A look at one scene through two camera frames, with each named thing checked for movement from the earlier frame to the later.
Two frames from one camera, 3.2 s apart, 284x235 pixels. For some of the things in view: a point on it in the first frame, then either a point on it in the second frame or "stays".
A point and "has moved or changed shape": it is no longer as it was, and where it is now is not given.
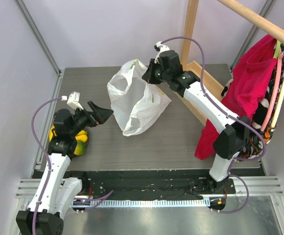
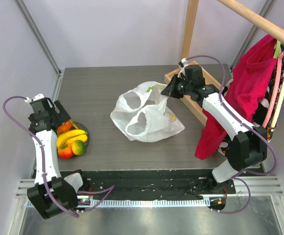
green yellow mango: x=81 y=148 stays
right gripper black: x=152 y=72 → x=175 y=86
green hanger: x=277 y=49 stays
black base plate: x=151 y=184 stays
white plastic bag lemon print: x=135 y=103 has moved or changed shape
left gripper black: x=99 y=115 → x=62 y=116
